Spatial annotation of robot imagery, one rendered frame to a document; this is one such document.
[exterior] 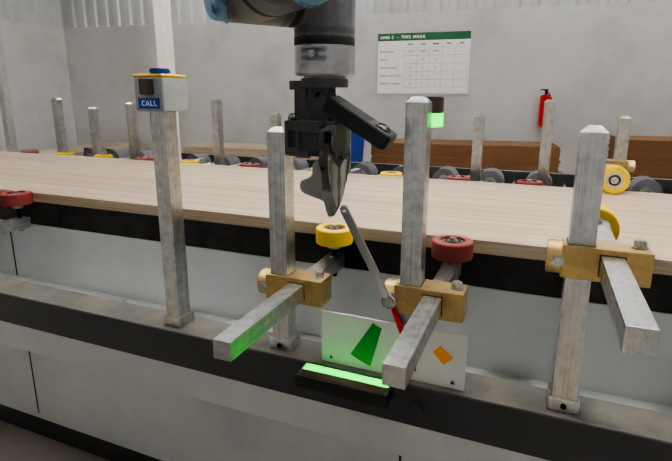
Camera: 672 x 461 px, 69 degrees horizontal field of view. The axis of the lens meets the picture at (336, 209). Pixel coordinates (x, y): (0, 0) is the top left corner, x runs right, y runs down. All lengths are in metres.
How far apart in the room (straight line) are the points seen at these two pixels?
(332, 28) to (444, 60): 7.26
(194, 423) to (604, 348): 1.08
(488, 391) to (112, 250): 1.06
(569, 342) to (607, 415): 0.13
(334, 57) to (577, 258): 0.45
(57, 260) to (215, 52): 7.71
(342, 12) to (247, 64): 8.17
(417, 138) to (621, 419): 0.53
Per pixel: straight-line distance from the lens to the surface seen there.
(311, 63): 0.73
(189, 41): 9.46
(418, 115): 0.78
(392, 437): 1.02
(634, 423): 0.92
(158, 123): 1.03
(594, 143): 0.77
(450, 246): 0.95
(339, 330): 0.92
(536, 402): 0.91
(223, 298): 1.32
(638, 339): 0.58
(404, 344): 0.68
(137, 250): 1.46
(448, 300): 0.83
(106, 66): 10.51
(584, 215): 0.78
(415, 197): 0.80
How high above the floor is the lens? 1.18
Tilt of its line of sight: 13 degrees down
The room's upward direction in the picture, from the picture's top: straight up
